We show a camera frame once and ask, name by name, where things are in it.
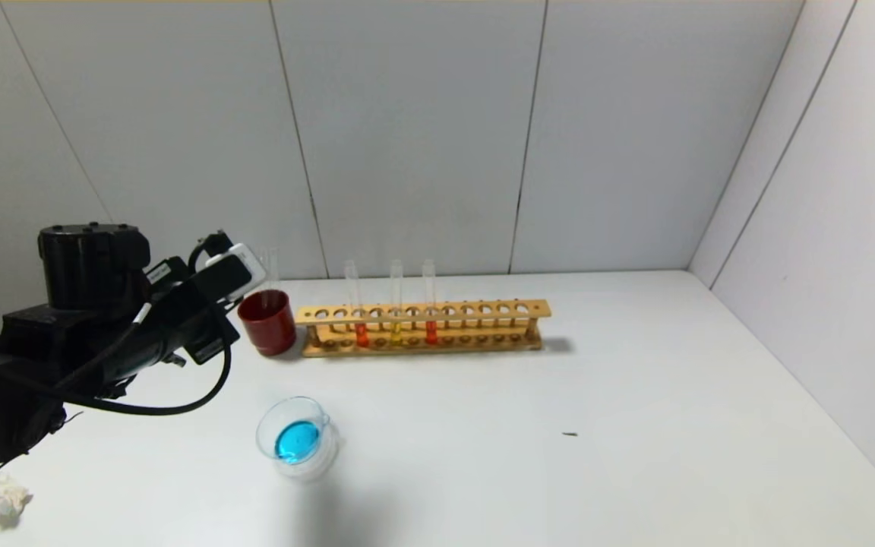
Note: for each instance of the test tube with orange-red pigment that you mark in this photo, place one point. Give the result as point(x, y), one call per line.
point(431, 332)

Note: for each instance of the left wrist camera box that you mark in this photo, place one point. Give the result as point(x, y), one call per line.
point(236, 273)

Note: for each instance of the wooden test tube rack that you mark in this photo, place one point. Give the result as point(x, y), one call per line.
point(468, 311)

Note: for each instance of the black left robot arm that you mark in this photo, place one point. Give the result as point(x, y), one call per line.
point(27, 357)

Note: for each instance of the clear glass beaker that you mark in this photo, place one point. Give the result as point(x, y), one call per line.
point(297, 441)

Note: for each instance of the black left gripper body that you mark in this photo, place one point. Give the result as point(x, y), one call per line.
point(211, 346)

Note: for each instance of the empty glass test tube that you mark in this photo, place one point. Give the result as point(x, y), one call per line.
point(272, 270)

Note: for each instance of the test tube with yellow pigment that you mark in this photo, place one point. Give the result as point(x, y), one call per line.
point(396, 333)

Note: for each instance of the test tube with red pigment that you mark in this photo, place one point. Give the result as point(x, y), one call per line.
point(361, 335)

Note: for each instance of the dark red cup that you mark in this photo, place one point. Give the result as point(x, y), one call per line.
point(270, 330)

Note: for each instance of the crumpled white tissue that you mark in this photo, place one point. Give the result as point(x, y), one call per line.
point(1, 500)

